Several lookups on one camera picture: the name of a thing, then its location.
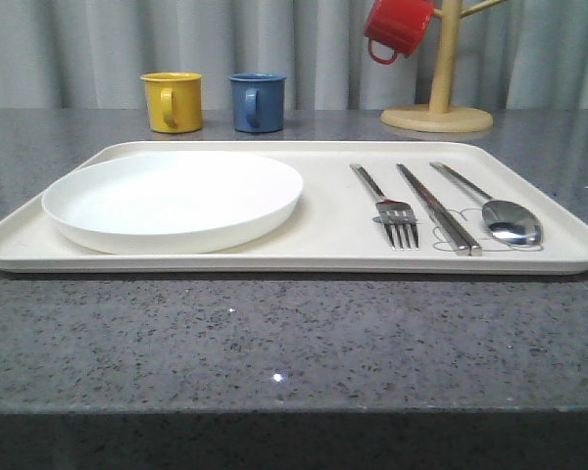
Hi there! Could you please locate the silver metal fork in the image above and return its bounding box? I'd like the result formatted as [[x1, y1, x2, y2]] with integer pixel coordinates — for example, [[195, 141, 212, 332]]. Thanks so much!
[[350, 164, 419, 251]]

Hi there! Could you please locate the white round plate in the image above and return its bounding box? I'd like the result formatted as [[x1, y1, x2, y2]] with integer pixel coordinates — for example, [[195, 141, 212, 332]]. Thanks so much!
[[41, 151, 304, 255]]

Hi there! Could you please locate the silver metal spoon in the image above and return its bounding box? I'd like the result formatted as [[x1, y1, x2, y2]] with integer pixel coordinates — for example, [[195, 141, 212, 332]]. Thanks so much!
[[430, 162, 543, 247]]

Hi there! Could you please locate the cream rabbit serving tray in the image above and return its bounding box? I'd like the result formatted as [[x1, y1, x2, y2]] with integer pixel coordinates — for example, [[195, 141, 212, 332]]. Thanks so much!
[[0, 141, 588, 275]]

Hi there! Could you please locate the blue enamel mug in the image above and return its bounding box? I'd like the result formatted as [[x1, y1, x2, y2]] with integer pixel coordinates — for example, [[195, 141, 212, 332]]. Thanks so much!
[[229, 72, 286, 133]]

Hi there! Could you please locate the yellow enamel mug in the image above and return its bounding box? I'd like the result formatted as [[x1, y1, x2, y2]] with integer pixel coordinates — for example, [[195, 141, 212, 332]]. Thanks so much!
[[140, 72, 203, 133]]

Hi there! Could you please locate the wooden mug tree stand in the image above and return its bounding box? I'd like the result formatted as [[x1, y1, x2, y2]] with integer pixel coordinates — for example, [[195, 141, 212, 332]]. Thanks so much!
[[380, 0, 502, 133]]

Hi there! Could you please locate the red enamel mug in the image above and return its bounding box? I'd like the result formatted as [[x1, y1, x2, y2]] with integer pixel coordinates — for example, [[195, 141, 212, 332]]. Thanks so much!
[[364, 0, 435, 65]]

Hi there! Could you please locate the grey pleated curtain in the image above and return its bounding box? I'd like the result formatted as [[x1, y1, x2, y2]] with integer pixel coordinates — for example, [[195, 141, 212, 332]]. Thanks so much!
[[0, 1, 588, 110]]

